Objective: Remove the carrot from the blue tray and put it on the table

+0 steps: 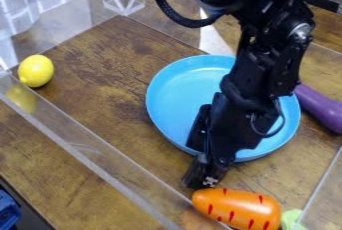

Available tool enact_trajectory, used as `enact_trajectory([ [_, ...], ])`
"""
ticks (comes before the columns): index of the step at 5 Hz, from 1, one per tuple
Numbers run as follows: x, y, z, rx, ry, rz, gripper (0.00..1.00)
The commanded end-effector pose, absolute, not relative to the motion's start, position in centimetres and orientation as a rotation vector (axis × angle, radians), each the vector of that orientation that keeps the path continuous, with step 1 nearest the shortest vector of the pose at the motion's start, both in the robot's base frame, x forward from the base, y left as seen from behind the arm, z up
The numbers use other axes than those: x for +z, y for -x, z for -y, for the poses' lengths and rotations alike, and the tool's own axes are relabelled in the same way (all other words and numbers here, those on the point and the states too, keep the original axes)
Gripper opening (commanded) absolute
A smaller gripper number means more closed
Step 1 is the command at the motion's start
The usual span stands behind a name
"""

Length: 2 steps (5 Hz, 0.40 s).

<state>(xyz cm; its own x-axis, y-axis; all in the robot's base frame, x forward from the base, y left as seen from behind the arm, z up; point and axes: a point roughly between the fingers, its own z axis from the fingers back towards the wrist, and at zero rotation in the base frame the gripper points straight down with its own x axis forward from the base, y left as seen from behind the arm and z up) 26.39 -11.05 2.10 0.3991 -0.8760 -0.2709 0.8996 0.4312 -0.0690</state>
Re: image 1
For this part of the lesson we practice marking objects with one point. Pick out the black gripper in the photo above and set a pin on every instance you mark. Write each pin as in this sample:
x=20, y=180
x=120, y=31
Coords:
x=239, y=118

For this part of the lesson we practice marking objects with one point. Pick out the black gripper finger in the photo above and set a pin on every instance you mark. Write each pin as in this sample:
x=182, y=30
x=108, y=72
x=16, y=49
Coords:
x=206, y=171

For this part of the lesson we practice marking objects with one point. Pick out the orange toy carrot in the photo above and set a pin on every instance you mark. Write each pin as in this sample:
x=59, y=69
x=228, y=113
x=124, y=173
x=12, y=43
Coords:
x=243, y=210

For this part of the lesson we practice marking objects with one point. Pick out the blue round plastic tray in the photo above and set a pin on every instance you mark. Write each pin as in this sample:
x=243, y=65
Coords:
x=183, y=86

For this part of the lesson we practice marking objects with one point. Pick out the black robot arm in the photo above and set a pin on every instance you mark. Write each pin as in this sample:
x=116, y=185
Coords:
x=260, y=13

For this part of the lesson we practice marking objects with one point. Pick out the purple toy eggplant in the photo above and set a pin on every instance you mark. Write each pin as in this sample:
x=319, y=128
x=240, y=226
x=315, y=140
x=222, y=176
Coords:
x=323, y=108

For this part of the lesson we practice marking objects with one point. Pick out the yellow toy lemon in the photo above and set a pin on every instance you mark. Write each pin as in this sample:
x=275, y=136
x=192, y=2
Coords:
x=35, y=71

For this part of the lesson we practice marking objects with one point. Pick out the blue object at corner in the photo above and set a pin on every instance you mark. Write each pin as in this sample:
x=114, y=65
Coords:
x=9, y=211

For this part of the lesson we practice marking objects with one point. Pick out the clear acrylic enclosure wall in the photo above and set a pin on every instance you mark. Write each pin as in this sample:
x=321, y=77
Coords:
x=80, y=149

